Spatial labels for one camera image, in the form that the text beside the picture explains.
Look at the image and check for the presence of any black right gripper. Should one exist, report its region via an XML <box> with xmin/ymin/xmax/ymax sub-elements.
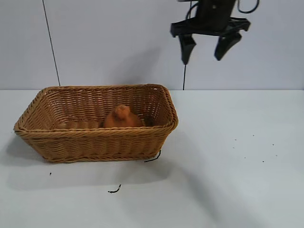
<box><xmin>170</xmin><ymin>0</ymin><xmax>251</xmax><ymax>65</ymax></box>

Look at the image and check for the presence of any orange plush toy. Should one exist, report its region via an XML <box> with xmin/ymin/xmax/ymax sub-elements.
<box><xmin>103</xmin><ymin>104</ymin><xmax>144</xmax><ymax>129</ymax></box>

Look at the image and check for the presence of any brown woven wicker basket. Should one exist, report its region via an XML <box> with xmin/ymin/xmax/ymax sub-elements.
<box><xmin>13</xmin><ymin>83</ymin><xmax>180</xmax><ymax>164</ymax></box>

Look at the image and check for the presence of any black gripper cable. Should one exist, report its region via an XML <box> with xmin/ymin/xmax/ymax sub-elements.
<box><xmin>236</xmin><ymin>0</ymin><xmax>261</xmax><ymax>14</ymax></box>

